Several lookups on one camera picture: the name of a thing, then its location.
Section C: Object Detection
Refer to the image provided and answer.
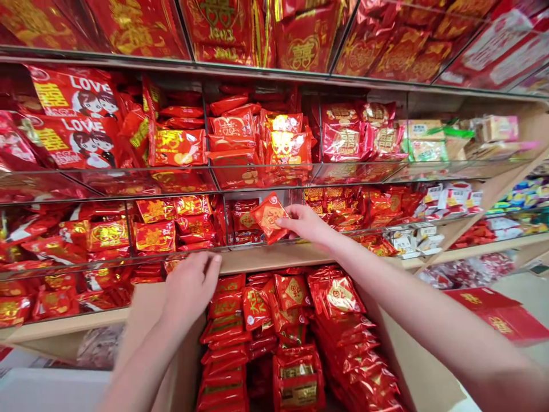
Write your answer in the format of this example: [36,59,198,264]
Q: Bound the row of large red bags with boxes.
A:
[0,0,549,92]

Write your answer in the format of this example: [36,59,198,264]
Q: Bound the pile of small red packets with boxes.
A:
[229,198,268,246]

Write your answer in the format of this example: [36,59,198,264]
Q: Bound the shelf with colourful goods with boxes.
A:
[445,165,549,252]

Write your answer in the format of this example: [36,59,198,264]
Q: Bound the pile of green beige packets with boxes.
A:
[402,114,527,163]

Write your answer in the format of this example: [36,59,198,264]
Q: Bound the stack of flat red boxes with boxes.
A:
[443,286,549,345]

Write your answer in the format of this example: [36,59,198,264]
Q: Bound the pile of small white boxes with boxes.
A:
[384,226,446,260]

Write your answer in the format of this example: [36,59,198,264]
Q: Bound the stack of red gold packets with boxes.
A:
[196,265,406,412]

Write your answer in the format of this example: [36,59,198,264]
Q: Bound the pile of cartoon couple packets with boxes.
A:
[0,64,146,172]

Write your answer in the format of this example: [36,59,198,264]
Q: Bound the pile of red square packets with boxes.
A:
[131,194,220,255]

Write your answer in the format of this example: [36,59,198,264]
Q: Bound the pile of shiny red packets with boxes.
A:
[207,85,319,189]

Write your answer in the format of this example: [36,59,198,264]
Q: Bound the pile of white red packets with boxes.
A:
[421,181,484,219]

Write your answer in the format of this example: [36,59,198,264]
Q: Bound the person's left hand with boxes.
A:
[164,251,223,322]

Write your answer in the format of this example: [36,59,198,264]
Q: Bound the pile of crumpled red packets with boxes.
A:
[0,200,131,275]

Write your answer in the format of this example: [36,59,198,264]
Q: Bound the red diamond print snack packet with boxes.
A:
[250,192,291,246]

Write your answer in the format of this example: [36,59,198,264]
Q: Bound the pile of pink red packets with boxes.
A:
[319,100,409,164]

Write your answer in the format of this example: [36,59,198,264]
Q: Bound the bags of red white candy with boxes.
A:
[418,252,518,292]

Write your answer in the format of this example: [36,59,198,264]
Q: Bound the pile of red orange packets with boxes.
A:
[303,184,426,241]

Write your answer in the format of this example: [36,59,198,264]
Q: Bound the person's right hand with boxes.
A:
[275,204,342,255]

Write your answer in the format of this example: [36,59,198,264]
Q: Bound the pile of red heart packets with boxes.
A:
[142,78,209,169]

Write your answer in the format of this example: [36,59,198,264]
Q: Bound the pile of flat red packets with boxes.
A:
[0,260,174,329]

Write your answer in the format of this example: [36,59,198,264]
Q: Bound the clear plastic bag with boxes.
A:
[75,324,126,371]

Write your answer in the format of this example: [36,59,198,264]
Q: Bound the wooden shelf with clear bins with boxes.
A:
[0,0,549,370]

